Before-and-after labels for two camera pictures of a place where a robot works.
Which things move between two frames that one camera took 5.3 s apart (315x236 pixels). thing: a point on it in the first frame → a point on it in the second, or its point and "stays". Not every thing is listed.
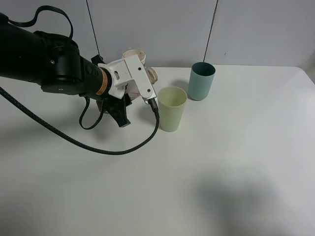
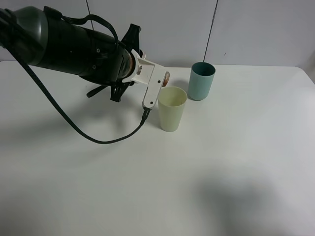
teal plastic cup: x=201 y=77 stays
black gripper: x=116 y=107 → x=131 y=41
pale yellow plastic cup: x=172 y=101 stays
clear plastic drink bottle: x=132 y=87 → x=166 y=79
